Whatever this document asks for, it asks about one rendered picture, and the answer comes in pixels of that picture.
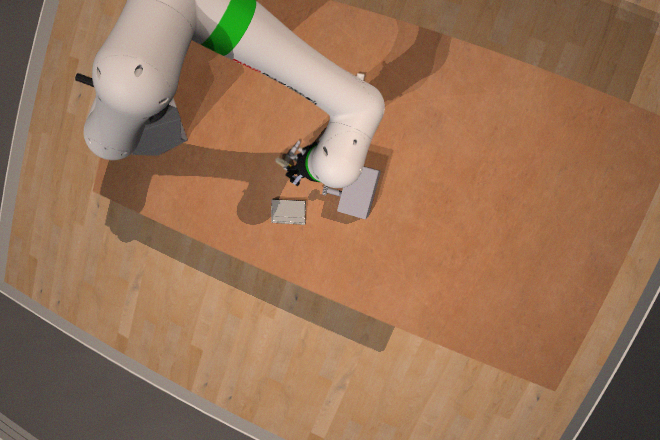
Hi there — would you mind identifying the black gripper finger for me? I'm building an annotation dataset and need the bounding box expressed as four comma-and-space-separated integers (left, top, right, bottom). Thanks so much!
283, 164, 302, 187
290, 141, 319, 162

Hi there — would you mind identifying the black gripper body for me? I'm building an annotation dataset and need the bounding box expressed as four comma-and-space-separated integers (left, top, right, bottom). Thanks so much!
297, 154, 305, 178

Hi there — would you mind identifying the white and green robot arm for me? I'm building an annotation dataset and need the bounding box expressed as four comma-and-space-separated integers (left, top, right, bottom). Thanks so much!
75, 0, 385, 188

